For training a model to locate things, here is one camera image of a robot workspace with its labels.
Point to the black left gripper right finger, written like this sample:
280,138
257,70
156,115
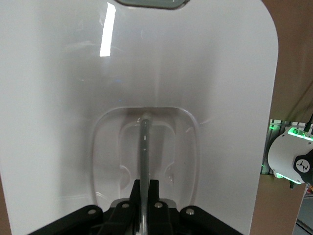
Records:
161,220

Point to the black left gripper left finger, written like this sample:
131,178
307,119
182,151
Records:
122,220

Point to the white lid with grey clips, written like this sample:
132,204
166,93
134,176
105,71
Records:
61,98

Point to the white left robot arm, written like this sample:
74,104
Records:
283,154

